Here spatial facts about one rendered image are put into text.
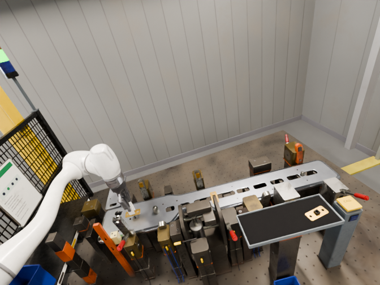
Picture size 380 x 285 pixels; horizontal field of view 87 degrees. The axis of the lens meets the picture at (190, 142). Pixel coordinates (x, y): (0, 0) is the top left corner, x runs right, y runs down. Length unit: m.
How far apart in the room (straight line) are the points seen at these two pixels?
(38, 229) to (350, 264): 1.39
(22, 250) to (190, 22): 2.47
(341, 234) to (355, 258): 0.34
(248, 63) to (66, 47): 2.20
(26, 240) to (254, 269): 1.04
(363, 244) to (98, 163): 1.42
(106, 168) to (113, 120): 1.90
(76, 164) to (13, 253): 0.40
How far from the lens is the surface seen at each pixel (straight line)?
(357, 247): 1.51
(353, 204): 1.05
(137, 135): 2.93
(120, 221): 1.02
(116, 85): 2.69
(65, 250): 1.22
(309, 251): 1.42
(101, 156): 0.94
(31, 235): 0.83
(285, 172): 1.36
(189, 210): 0.94
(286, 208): 0.97
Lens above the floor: 1.91
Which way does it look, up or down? 33 degrees down
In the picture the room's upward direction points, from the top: 13 degrees counter-clockwise
